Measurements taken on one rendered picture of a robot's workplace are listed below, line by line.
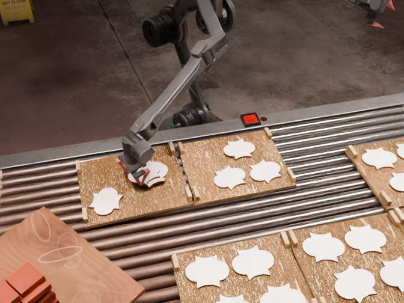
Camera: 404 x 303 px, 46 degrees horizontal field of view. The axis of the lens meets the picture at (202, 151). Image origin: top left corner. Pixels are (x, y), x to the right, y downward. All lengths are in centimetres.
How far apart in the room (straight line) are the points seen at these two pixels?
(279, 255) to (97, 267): 61
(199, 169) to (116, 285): 66
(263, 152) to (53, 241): 93
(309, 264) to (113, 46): 341
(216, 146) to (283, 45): 274
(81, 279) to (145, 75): 289
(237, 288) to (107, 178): 70
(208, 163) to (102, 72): 249
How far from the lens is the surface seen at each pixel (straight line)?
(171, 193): 186
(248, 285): 162
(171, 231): 176
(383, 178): 204
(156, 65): 434
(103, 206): 183
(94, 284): 152
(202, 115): 314
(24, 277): 131
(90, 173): 198
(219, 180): 189
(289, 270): 166
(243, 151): 202
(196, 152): 202
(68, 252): 161
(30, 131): 380
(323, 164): 207
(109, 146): 212
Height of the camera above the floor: 230
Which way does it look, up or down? 42 degrees down
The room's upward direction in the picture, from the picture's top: straight up
